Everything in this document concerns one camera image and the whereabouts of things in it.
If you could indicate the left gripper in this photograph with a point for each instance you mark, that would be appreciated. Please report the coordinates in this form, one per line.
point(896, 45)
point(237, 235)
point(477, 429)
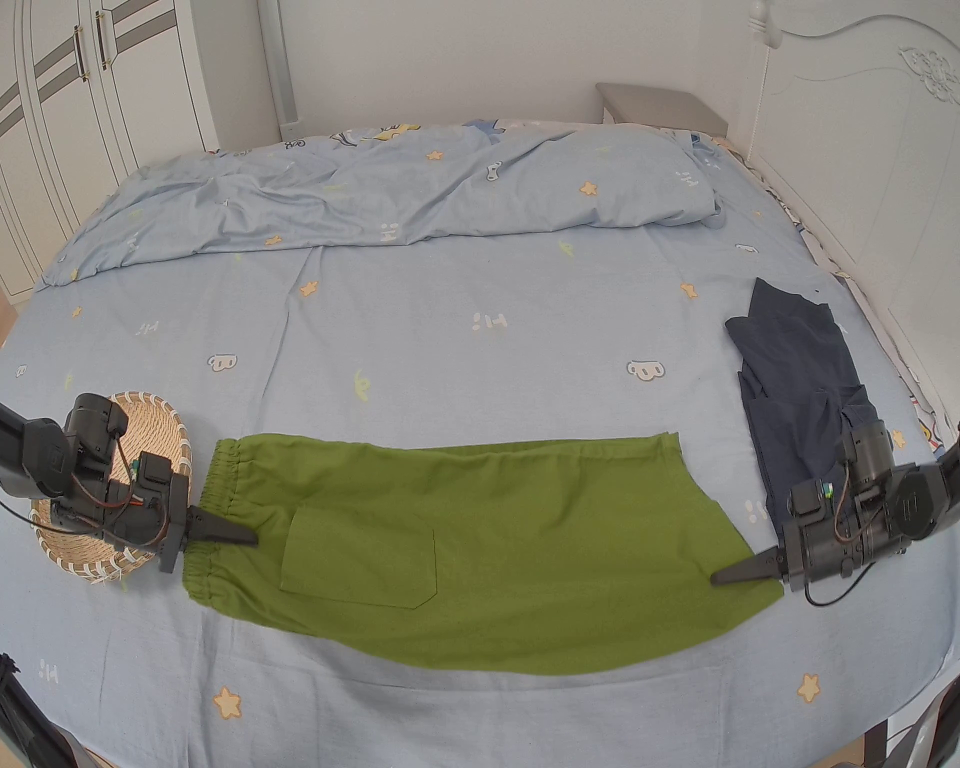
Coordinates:
point(150, 529)

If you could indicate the dark blue T-shirt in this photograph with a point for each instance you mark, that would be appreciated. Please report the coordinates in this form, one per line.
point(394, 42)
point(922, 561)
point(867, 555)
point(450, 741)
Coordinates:
point(795, 360)

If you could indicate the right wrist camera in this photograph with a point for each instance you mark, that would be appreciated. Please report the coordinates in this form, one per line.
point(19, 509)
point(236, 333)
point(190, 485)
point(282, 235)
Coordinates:
point(810, 501)

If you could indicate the round woven basket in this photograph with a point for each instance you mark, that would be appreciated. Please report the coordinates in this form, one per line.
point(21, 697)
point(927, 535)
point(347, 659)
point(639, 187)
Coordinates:
point(150, 427)

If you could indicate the green shorts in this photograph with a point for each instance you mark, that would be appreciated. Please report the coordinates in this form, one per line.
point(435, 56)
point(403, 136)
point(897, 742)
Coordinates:
point(487, 540)

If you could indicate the white wardrobe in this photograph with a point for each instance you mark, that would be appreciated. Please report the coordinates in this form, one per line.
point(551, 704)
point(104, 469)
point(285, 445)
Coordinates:
point(112, 90)

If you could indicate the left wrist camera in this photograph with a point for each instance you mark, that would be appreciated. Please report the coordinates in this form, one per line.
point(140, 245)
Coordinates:
point(156, 474)

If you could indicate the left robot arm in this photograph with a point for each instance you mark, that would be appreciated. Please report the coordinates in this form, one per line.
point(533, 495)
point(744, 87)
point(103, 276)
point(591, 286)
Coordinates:
point(45, 461)

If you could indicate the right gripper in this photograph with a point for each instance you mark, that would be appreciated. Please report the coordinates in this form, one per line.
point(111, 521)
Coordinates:
point(825, 555)

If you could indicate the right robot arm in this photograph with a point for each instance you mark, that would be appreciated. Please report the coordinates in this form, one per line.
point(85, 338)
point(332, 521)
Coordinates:
point(919, 502)

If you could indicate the pale blue quilt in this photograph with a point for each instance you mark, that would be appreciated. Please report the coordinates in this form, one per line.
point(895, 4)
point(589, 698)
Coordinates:
point(375, 187)

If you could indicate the grey bedside table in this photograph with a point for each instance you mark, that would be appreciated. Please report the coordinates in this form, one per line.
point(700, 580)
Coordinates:
point(660, 105)

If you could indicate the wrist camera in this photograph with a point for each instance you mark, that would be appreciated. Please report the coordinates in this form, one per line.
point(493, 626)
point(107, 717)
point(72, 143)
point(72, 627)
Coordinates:
point(156, 474)
point(810, 501)

